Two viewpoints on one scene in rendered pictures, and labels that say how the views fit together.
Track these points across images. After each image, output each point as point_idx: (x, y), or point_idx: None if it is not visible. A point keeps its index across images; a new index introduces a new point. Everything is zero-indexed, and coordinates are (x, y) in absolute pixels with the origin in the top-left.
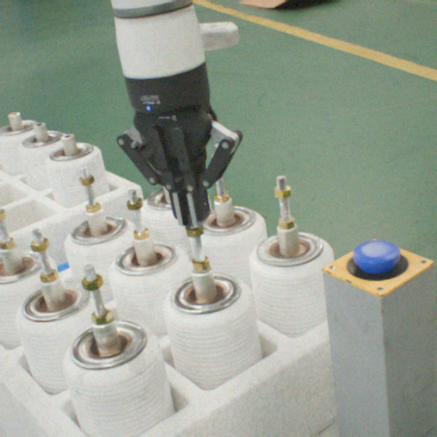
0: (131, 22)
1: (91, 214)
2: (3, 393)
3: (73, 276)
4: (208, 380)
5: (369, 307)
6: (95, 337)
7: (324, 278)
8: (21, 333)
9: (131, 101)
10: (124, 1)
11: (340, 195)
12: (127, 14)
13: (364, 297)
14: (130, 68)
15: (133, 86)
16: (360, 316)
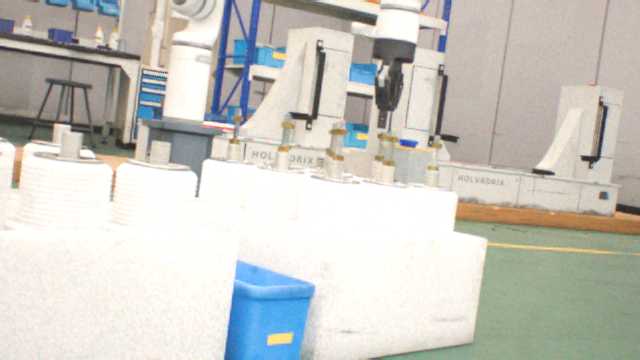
0: (418, 16)
1: (289, 153)
2: (401, 255)
3: (294, 205)
4: None
5: (427, 158)
6: (435, 180)
7: (411, 152)
8: (409, 197)
9: (407, 55)
10: (419, 5)
11: None
12: (418, 12)
13: (426, 154)
14: (414, 37)
15: (412, 47)
16: (422, 165)
